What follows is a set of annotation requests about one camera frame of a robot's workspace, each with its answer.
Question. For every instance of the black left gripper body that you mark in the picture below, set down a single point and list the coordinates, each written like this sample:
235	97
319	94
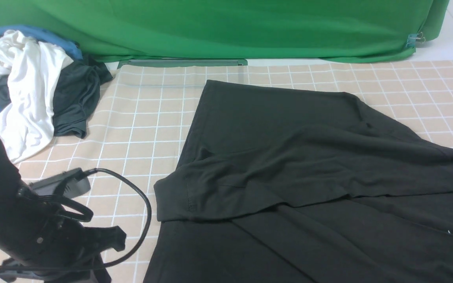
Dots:
34	236

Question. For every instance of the beige checkered table mat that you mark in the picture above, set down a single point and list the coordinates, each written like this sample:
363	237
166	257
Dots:
141	122

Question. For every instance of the green backdrop cloth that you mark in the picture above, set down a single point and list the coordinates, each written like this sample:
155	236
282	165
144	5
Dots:
349	31

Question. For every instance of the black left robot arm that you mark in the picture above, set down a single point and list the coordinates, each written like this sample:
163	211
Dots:
11	184

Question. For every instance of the white crumpled shirt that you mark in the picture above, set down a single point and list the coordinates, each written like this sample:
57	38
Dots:
32	69

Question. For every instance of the dark gray long-sleeve shirt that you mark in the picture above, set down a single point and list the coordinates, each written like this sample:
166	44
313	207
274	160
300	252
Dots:
276	185

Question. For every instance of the teal binder clip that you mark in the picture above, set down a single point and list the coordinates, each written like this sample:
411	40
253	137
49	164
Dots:
415	39

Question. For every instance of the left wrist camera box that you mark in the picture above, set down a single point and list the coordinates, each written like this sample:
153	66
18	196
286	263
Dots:
70	184

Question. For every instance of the dark teal crumpled shirt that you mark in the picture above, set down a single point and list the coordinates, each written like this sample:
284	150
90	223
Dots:
76	96

